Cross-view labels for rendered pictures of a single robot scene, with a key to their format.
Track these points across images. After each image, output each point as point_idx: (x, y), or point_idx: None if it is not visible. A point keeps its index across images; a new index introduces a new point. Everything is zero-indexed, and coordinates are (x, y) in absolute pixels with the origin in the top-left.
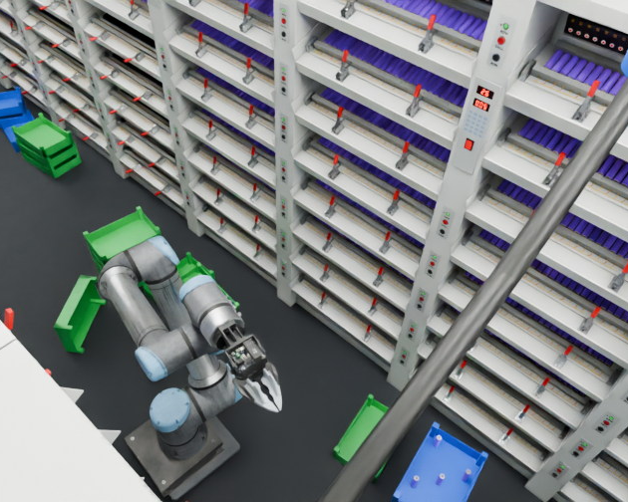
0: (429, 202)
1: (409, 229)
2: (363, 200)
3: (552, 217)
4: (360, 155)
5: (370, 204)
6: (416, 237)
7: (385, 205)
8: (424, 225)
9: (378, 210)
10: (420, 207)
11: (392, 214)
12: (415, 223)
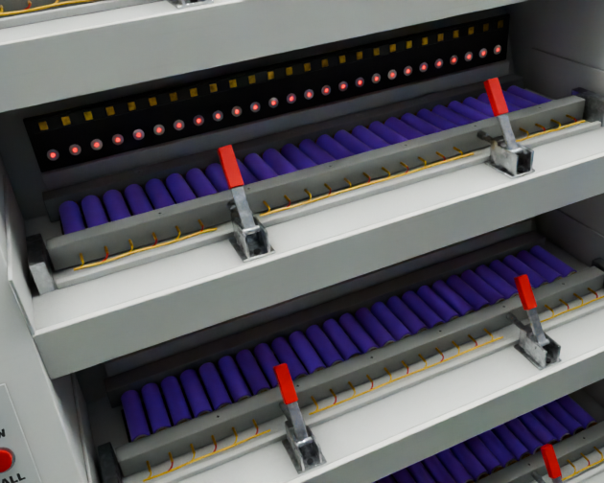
0: (528, 102)
1: None
2: (429, 209)
3: None
4: (341, 22)
5: (456, 199)
6: None
7: (480, 175)
8: (598, 133)
9: (493, 191)
10: (542, 110)
11: (528, 168)
12: (584, 144)
